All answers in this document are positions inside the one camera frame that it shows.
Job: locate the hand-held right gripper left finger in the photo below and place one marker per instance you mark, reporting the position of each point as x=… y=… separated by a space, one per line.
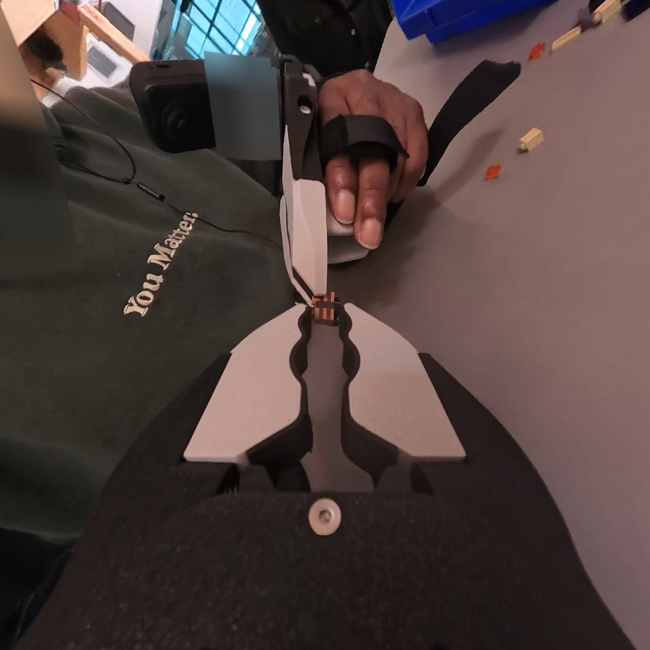
x=243 y=406

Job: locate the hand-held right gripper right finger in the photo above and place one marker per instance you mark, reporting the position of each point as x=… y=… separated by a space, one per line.
x=401 y=406

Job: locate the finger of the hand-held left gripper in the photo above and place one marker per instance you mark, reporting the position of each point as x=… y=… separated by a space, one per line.
x=287 y=223
x=312 y=228

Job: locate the brown brick stack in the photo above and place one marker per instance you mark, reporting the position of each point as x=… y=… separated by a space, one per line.
x=325 y=308

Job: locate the person's left hand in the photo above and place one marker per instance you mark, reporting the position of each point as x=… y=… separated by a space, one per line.
x=376 y=96

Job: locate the black jacket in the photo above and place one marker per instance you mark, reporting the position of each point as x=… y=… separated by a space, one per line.
x=325 y=30

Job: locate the person in green sweatshirt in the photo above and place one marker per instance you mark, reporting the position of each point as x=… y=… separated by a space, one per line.
x=127 y=381

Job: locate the blue plastic bin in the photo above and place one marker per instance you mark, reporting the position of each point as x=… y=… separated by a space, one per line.
x=447 y=20

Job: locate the red small plate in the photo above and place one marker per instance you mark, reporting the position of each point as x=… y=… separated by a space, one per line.
x=493 y=172
x=537 y=51

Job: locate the tan small brick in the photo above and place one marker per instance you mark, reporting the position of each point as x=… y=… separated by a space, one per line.
x=531 y=139

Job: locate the wooden table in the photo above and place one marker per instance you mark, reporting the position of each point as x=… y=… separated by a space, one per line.
x=61 y=25

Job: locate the tan long brick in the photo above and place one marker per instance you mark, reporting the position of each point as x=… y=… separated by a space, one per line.
x=604 y=11
x=566 y=38

